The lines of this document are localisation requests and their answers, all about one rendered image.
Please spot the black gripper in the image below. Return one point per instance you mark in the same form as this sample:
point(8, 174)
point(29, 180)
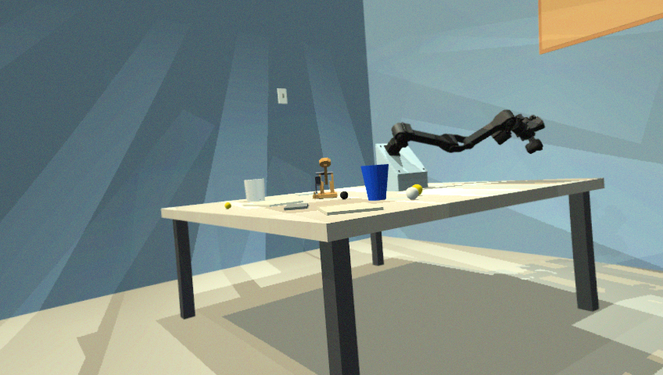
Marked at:
point(535, 144)

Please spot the white ball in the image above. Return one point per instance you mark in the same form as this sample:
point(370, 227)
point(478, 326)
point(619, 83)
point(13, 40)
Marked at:
point(412, 193)

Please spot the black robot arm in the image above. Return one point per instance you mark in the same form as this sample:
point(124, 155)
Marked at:
point(500, 130)

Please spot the blue cup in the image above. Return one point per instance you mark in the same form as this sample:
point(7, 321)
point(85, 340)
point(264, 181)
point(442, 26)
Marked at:
point(375, 180)

